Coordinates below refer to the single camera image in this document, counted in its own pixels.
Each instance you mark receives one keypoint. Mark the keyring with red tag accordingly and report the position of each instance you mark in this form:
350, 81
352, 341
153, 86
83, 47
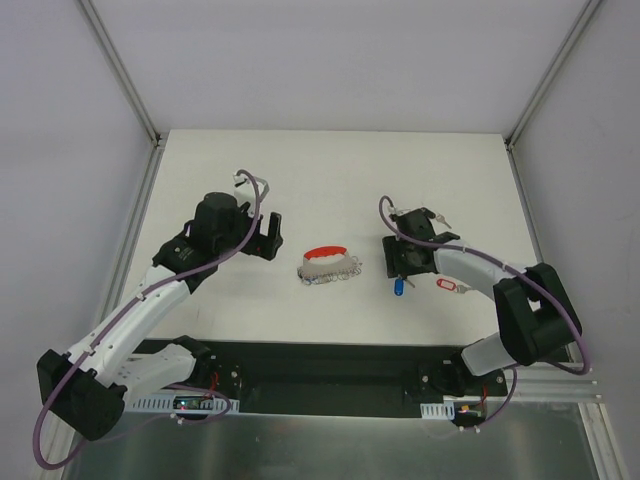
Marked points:
326, 264

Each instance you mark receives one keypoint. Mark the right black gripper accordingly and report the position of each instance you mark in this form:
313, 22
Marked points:
392, 257

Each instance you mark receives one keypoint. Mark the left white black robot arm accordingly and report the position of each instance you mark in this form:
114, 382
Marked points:
89, 386

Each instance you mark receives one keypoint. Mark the blue head key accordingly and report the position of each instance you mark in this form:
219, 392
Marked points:
401, 284

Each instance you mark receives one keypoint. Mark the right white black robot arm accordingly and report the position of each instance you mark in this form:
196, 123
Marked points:
534, 313

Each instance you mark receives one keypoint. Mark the left aluminium table rail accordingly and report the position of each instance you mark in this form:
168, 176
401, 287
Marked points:
117, 279

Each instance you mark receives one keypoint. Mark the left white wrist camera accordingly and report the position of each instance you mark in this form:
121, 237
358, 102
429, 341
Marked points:
244, 192

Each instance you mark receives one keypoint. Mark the aluminium table rail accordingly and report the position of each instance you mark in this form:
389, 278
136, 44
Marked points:
117, 279
543, 382

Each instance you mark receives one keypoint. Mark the right white cable duct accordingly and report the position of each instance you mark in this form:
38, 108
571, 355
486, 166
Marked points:
438, 411

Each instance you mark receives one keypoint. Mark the black head silver key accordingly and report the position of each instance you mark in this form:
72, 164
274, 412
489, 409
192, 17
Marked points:
442, 220

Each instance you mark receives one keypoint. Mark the right aluminium frame post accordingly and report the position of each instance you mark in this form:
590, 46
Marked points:
577, 30

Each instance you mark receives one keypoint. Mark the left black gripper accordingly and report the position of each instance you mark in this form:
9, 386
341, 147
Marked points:
267, 240

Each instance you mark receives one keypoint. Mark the right aluminium table rail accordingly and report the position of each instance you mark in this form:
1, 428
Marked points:
543, 382

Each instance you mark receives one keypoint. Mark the red tag key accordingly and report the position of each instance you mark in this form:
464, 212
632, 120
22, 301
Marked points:
453, 286

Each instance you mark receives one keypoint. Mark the aluminium frame post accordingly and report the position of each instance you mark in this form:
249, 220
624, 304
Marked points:
98, 28
577, 30

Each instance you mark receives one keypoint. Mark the left aluminium frame post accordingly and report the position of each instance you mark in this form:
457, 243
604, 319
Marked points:
98, 28

